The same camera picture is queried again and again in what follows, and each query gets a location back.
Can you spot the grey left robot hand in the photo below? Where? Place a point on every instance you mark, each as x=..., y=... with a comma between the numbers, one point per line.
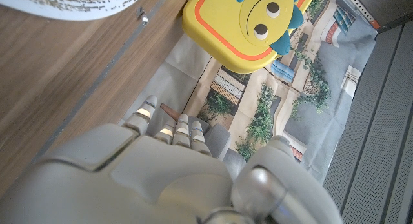
x=129, y=179

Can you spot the yellow dinosaur toy basketball hoop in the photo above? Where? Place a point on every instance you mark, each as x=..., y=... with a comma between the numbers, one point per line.
x=226, y=27

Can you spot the small metal screw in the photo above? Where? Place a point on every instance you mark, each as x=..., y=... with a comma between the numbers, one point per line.
x=143, y=18

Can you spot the printed backdrop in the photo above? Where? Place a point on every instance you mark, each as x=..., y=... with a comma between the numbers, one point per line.
x=290, y=98

